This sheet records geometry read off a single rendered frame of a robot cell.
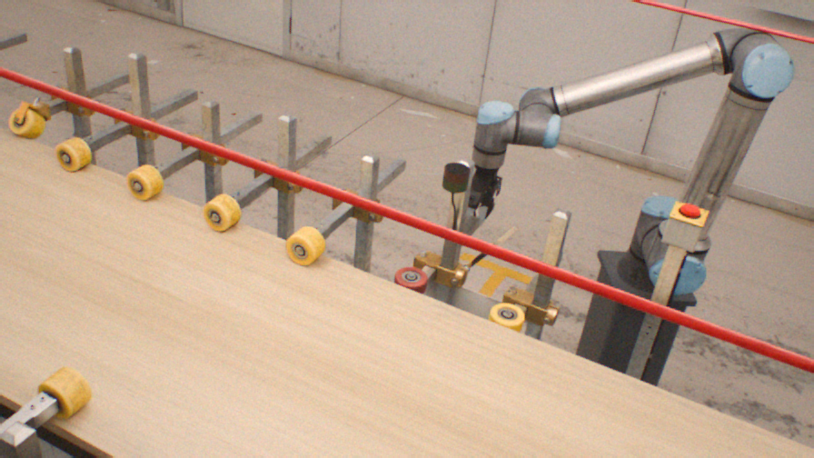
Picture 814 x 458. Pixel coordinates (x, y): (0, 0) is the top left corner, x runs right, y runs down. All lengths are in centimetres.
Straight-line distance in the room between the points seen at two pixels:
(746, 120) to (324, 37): 352
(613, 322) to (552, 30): 231
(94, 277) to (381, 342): 67
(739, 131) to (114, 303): 156
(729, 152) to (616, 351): 81
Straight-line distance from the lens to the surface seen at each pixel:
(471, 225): 221
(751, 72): 211
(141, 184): 217
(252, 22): 557
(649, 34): 443
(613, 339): 265
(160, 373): 167
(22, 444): 125
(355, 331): 175
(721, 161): 222
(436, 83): 493
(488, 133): 210
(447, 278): 202
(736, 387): 334
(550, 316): 197
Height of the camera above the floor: 205
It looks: 33 degrees down
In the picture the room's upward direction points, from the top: 7 degrees clockwise
